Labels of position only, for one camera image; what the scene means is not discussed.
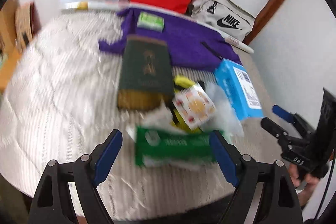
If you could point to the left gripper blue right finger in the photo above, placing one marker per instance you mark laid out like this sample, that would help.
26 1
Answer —
242 174

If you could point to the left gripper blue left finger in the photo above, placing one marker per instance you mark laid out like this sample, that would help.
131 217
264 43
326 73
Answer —
92 172

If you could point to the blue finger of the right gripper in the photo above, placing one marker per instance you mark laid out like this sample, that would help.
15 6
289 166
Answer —
297 121
278 132

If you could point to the clear bubble wrap bag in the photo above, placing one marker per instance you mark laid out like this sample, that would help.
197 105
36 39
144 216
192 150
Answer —
225 118

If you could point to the green snack packet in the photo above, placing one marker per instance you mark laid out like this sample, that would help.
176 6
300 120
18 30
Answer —
155 147

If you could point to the fruit pattern sachet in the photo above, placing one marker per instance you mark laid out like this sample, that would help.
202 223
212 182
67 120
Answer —
194 106

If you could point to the yellow mesh pouch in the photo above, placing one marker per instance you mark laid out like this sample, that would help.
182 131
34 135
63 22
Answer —
181 83

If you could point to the green tissue pack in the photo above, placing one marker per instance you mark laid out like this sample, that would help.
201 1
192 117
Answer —
150 22

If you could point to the person's right hand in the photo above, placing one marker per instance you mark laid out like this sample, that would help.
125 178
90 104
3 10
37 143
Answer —
311 184

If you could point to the blue tissue box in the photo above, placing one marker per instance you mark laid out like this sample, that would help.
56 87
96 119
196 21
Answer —
234 80

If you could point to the striped mattress pad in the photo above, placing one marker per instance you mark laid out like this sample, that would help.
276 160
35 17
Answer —
62 101

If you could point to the dark green tea tin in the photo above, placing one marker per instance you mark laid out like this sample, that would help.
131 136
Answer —
146 78

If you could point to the purple towel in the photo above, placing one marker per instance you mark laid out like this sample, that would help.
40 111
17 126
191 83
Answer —
190 45

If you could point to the wooden nightstand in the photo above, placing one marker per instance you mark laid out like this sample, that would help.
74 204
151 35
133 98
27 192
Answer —
8 68

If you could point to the beige Nike waist bag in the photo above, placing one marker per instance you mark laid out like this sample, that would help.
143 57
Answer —
223 15

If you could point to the wooden headboard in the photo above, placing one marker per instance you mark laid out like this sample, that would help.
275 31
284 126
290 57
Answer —
7 26

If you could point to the brown wooden door frame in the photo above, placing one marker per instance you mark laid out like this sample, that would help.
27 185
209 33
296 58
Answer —
263 17

